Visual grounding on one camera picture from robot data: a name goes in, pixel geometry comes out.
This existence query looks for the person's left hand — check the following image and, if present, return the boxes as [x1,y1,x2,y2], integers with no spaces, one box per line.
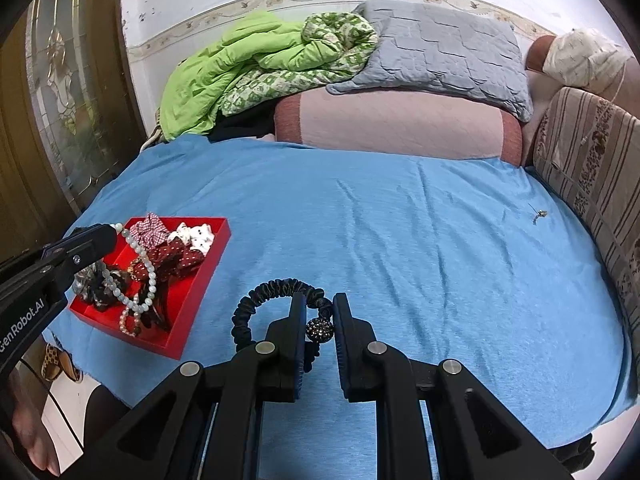
[0,384,61,477]

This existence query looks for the striped floral sofa cushion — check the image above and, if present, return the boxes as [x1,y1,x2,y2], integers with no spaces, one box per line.
[532,86,640,331]

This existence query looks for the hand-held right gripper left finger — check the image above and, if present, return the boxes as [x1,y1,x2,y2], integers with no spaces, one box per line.
[62,292,307,480]

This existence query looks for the white cord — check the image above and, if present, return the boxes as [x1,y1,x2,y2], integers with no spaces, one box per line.
[141,110,166,154]

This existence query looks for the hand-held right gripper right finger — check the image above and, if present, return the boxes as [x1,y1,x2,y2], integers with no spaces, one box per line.
[333,292,573,480]

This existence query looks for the grey sheer scrunchie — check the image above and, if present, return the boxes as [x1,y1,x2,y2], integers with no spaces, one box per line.
[72,262,134,309]

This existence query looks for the person's dark trousers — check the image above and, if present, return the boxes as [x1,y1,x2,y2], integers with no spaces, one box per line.
[82,384,134,456]

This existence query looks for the red polka-dot scrunchie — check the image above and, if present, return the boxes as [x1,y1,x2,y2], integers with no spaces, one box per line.
[147,240,207,276]

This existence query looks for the red box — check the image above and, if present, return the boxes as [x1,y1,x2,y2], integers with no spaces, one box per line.
[68,216,232,361]

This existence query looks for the thin black rhinestone-ball hair tie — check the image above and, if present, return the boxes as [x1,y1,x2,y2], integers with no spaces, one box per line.
[231,278,335,374]

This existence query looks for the white patterned cushion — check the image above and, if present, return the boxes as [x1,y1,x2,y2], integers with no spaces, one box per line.
[541,27,629,89]

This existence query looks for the blue blanket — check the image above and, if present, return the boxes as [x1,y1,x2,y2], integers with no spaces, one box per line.
[42,134,628,480]

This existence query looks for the pink sofa backrest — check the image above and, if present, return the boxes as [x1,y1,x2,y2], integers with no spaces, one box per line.
[520,35,559,166]

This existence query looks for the black cloth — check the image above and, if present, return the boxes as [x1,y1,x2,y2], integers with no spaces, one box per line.
[210,112,277,142]

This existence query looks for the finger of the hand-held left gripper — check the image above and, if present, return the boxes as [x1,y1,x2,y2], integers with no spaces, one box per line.
[42,223,119,301]

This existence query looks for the wooden door with glass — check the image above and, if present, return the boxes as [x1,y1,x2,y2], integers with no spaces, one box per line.
[0,0,146,262]

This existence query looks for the grey quilted pillow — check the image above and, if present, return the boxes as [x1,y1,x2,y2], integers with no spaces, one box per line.
[326,0,534,124]

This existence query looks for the white hair bow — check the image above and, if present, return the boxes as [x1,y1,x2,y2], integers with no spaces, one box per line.
[167,221,215,254]

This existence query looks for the patterned slipper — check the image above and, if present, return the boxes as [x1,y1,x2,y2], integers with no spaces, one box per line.
[40,342,84,384]

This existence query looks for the thin black cable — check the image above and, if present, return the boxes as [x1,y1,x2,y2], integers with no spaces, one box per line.
[19,354,84,454]

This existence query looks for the red checkered hair bow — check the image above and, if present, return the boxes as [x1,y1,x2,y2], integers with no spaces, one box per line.
[131,213,170,247]

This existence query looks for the green quilt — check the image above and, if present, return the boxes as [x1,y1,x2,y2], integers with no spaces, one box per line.
[159,11,379,141]

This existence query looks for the white pearl necklace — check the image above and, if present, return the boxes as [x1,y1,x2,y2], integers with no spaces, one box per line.
[114,223,160,337]

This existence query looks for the black feather hair clip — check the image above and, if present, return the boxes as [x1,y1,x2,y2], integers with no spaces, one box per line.
[134,275,174,331]

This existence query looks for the pink bolster pillow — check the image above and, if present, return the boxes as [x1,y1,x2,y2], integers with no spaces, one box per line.
[274,87,524,167]

